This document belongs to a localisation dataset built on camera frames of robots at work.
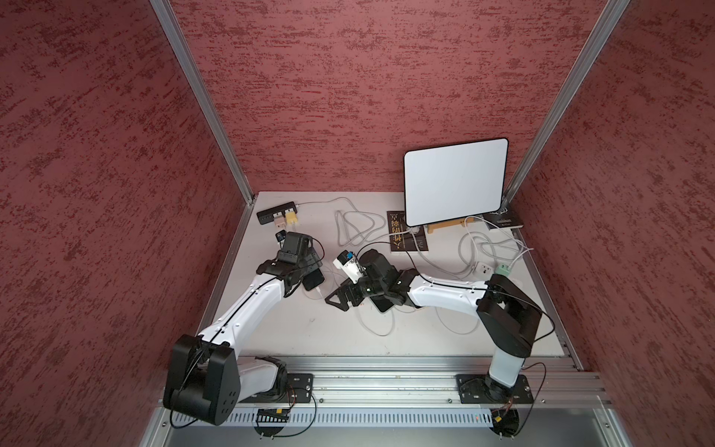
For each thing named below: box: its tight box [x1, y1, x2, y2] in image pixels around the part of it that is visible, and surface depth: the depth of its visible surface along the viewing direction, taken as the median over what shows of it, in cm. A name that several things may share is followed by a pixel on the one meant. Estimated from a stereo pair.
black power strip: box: [256, 201, 298, 225], surface depth 112 cm
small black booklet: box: [482, 201, 525, 229], surface depth 115 cm
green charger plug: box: [495, 262, 513, 277], surface depth 93 cm
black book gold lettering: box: [386, 210, 430, 252], surface depth 109 cm
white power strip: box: [472, 262, 495, 281], surface depth 97 cm
